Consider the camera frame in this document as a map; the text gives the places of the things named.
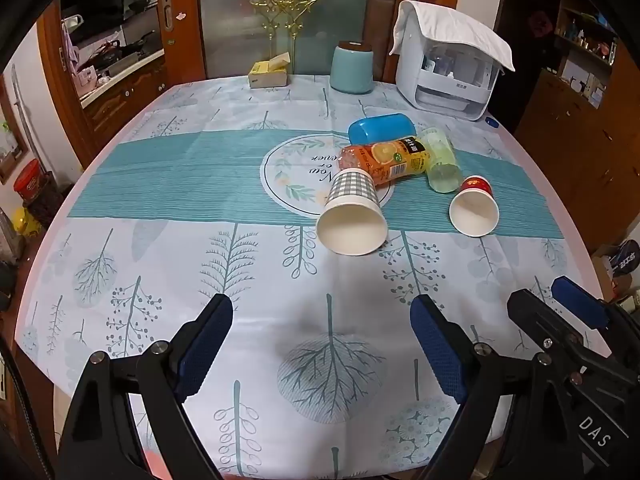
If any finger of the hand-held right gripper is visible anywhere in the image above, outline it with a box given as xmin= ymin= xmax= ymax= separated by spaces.
xmin=552 ymin=276 xmax=640 ymax=362
xmin=507 ymin=289 xmax=609 ymax=377

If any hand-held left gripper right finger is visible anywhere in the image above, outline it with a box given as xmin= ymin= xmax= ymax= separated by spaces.
xmin=410 ymin=294 xmax=584 ymax=480

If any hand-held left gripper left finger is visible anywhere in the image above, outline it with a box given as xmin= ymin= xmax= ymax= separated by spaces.
xmin=59 ymin=293 xmax=235 ymax=480

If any grey checkered paper cup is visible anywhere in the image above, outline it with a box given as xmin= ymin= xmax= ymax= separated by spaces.
xmin=316 ymin=168 xmax=389 ymax=256

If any red paper cup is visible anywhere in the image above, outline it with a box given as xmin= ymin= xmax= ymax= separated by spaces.
xmin=448 ymin=175 xmax=500 ymax=238

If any green translucent plastic cup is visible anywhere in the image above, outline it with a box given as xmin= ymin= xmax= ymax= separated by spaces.
xmin=419 ymin=127 xmax=462 ymax=195

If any tree print tablecloth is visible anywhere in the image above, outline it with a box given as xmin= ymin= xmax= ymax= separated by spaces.
xmin=14 ymin=73 xmax=609 ymax=479

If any wooden cabinet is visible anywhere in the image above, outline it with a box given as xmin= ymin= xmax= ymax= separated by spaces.
xmin=514 ymin=67 xmax=632 ymax=257

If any orange juice bottle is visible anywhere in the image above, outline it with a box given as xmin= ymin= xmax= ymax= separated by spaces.
xmin=338 ymin=136 xmax=432 ymax=190

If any dark woven stool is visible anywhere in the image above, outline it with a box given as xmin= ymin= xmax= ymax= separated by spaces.
xmin=22 ymin=172 xmax=67 ymax=230

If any blue plastic case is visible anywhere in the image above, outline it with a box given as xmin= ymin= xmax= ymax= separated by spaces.
xmin=348 ymin=113 xmax=416 ymax=145

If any white countertop appliance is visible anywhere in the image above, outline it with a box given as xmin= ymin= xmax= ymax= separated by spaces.
xmin=395 ymin=1 xmax=504 ymax=121

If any red bucket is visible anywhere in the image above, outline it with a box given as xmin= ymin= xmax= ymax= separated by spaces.
xmin=13 ymin=158 xmax=41 ymax=199

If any wooden shelf with small goods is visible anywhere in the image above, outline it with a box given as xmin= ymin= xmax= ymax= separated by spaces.
xmin=549 ymin=0 xmax=622 ymax=107

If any yellow tissue box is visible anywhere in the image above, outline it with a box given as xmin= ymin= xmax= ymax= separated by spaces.
xmin=248 ymin=53 xmax=291 ymax=90

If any teal canister with brown lid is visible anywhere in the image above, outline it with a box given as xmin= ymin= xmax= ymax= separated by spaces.
xmin=329 ymin=40 xmax=375 ymax=95

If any white cloth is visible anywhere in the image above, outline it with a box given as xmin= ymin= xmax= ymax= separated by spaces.
xmin=389 ymin=0 xmax=516 ymax=72

